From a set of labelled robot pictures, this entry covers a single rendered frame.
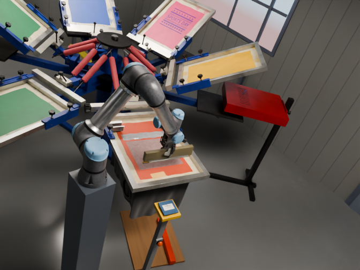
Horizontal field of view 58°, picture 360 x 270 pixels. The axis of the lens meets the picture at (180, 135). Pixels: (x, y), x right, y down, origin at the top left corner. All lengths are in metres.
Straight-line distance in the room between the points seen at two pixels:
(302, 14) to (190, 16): 1.37
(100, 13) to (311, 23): 2.44
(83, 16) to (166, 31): 0.90
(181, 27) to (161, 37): 0.26
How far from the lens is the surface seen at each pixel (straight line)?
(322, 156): 4.55
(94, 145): 1.63
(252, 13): 4.76
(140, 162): 2.29
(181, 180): 2.21
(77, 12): 3.83
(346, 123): 4.32
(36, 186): 3.38
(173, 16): 3.93
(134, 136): 2.49
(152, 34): 3.78
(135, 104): 2.71
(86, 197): 1.73
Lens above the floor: 2.49
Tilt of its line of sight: 35 degrees down
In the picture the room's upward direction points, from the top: 18 degrees clockwise
